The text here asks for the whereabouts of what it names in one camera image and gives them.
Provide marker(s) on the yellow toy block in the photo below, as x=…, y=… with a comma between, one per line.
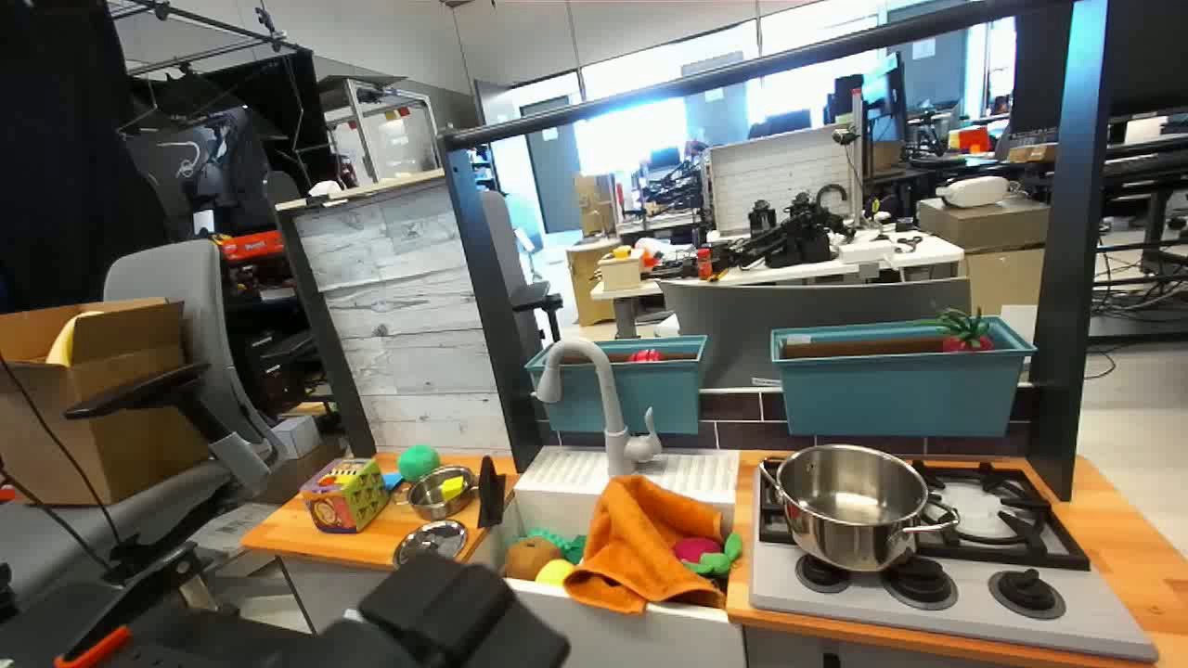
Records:
x=453, y=488

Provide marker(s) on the small steel bowl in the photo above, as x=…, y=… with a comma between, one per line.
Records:
x=427, y=499

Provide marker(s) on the red toy in planter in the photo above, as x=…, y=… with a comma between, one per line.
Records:
x=644, y=359

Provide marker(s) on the grey toy faucet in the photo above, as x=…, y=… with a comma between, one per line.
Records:
x=614, y=410

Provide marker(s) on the teal planter with red toy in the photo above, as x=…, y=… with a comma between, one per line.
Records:
x=644, y=396

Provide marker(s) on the black toy utensil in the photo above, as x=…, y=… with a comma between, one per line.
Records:
x=493, y=493

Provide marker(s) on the white office desk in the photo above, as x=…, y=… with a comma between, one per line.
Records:
x=793, y=292

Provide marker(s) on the orange cloth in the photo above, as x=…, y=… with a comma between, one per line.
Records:
x=637, y=545

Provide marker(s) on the green toy ball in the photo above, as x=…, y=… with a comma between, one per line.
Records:
x=418, y=463

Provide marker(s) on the brown toy fruit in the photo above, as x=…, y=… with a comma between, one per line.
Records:
x=530, y=558

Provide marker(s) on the pink toy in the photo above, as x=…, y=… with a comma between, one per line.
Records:
x=697, y=548

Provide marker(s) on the yellow toy fruit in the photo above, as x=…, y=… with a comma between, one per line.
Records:
x=553, y=572

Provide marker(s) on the small blue toy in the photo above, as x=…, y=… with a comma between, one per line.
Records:
x=391, y=482

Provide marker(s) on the green toy vegetable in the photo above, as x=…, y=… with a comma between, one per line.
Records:
x=719, y=558

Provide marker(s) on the small steel plate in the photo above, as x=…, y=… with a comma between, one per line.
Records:
x=431, y=541

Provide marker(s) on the white toy sink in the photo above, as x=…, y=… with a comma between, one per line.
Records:
x=580, y=618

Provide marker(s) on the colourful soft toy cube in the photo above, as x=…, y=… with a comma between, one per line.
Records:
x=345, y=494

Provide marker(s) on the steel cooking pot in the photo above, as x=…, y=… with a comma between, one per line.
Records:
x=847, y=506

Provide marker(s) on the teal planter with plant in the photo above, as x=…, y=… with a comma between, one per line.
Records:
x=896, y=391

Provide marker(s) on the red green toy plant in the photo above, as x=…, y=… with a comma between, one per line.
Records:
x=967, y=328

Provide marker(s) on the grey office chair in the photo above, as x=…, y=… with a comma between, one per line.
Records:
x=172, y=300

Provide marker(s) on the grey toy stove top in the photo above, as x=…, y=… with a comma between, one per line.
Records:
x=967, y=606

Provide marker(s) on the cardboard box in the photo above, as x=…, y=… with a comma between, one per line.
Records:
x=116, y=348

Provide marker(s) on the wooden toy kitchen unit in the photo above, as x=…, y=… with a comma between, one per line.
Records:
x=1127, y=545

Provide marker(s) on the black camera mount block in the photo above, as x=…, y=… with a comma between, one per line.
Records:
x=457, y=618

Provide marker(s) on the black metal frame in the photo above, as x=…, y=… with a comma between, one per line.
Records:
x=1072, y=247

